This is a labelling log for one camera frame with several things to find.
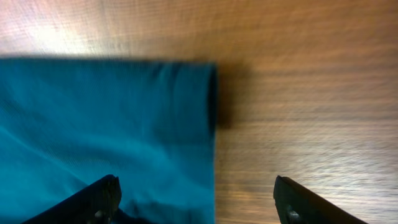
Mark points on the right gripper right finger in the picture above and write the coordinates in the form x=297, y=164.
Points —
x=297, y=204

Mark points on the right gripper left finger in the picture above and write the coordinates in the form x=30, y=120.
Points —
x=96, y=203

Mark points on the blue polo shirt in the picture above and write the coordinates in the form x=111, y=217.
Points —
x=66, y=123

